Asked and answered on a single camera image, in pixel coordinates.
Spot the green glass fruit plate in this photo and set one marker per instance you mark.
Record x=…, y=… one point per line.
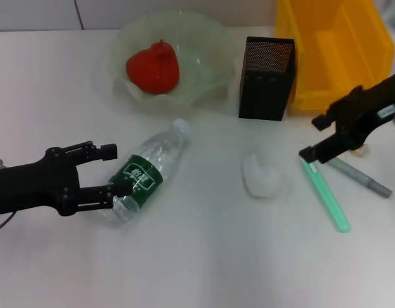
x=203, y=64

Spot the clear green-label water bottle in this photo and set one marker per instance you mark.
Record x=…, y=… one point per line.
x=145, y=163

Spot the black mesh pen holder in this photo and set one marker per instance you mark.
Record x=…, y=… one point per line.
x=264, y=86

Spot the red-orange toy orange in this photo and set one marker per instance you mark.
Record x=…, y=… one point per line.
x=152, y=67

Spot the beige eraser with barcode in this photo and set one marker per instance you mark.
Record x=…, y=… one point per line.
x=361, y=151

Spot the green toothbrush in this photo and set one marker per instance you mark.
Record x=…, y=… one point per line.
x=329, y=199

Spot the yellow plastic bin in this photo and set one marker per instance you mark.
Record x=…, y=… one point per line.
x=345, y=48

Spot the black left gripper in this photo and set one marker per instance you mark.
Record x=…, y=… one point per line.
x=40, y=186

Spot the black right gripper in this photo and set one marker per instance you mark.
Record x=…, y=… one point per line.
x=364, y=112

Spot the white paper ball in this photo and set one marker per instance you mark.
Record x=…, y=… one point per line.
x=261, y=179

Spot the grey marker pen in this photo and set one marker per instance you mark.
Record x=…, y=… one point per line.
x=361, y=178

